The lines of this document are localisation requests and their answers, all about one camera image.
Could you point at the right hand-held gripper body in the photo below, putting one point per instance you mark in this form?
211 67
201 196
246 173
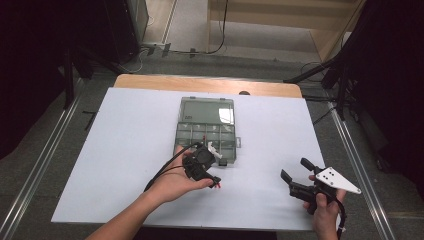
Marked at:
336 181

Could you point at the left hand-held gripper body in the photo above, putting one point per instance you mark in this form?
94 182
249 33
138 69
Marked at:
200 163

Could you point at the transparent grey compartment box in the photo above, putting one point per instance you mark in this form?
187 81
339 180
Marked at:
206 126

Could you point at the person's right hand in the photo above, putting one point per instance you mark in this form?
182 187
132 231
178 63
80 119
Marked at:
325 210

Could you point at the person's left hand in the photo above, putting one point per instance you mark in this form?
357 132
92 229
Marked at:
173 186

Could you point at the white board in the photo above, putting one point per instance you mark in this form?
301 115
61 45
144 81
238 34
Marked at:
266 133

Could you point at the wooden table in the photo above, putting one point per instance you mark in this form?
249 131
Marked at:
200 85

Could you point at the black tripod leg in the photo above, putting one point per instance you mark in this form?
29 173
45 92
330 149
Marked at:
310 71

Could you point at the black curtain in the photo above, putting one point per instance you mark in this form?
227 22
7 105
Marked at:
30 66
393 83

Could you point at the power strip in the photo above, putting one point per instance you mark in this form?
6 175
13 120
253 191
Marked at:
156 47

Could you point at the light wooden cabinet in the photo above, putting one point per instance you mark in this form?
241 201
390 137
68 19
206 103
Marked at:
266 20

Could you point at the dark equipment cabinet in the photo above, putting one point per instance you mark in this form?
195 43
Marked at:
128 26

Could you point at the metal floor rail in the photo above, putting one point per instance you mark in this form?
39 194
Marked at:
36 166
360 166

